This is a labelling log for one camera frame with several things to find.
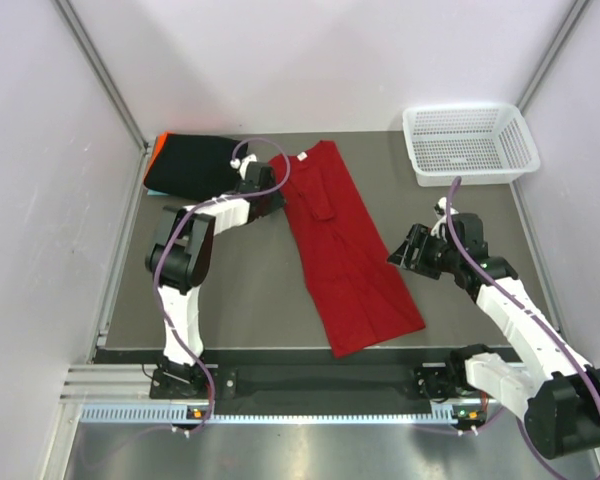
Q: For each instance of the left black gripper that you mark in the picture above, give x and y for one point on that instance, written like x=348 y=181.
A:
x=276 y=202

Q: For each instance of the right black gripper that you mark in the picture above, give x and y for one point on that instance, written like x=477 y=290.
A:
x=418 y=237

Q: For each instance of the red t shirt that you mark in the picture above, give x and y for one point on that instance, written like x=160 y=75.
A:
x=361 y=299

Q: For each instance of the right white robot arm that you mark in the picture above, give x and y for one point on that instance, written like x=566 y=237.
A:
x=556 y=394

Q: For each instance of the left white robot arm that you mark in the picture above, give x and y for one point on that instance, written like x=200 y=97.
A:
x=179 y=261

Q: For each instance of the folded black t shirt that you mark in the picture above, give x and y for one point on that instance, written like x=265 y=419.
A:
x=196 y=167

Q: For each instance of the folded light blue t shirt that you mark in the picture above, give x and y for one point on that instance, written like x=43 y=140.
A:
x=151 y=192

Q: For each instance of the folded orange t shirt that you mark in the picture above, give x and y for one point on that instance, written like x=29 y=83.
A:
x=156 y=149

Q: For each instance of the white plastic basket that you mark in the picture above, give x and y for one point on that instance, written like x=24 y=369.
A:
x=485 y=143

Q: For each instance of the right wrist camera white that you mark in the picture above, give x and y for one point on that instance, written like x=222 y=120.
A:
x=439 y=230

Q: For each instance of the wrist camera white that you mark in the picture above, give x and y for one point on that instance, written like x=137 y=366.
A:
x=241 y=164
x=439 y=230

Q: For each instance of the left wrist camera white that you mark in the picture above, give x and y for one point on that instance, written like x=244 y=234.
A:
x=241 y=164

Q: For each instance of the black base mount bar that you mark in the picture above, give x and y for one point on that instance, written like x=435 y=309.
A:
x=313 y=381

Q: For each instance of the grey slotted cable duct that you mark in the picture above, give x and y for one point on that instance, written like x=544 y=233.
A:
x=183 y=414

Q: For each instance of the left aluminium frame post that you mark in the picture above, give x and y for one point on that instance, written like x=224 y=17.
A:
x=88 y=48

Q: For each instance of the aluminium frame post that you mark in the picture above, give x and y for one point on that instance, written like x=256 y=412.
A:
x=88 y=48
x=559 y=39

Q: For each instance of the right aluminium frame post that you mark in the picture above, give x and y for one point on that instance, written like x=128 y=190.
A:
x=559 y=39

